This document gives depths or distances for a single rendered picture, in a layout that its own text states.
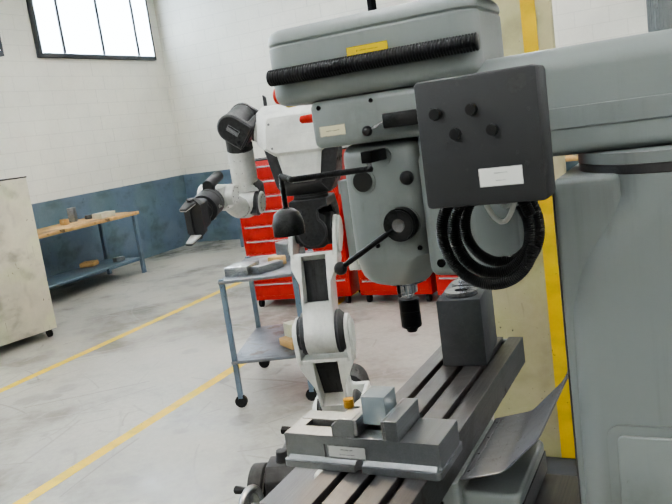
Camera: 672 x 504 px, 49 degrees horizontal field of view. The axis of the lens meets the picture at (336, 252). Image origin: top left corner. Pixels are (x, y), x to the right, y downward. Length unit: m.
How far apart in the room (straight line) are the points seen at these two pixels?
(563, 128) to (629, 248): 0.25
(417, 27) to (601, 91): 0.36
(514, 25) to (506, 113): 2.15
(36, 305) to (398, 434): 6.57
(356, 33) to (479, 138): 0.44
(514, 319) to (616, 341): 2.08
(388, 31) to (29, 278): 6.56
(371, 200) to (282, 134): 0.88
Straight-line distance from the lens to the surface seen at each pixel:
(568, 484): 1.89
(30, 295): 7.81
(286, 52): 1.62
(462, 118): 1.22
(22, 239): 7.77
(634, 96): 1.44
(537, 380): 3.58
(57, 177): 11.21
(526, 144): 1.20
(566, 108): 1.45
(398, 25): 1.52
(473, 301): 2.02
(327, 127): 1.59
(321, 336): 2.42
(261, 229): 7.23
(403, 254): 1.58
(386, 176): 1.57
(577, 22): 10.67
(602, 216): 1.41
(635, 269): 1.40
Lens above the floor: 1.67
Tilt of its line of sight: 10 degrees down
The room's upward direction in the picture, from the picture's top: 8 degrees counter-clockwise
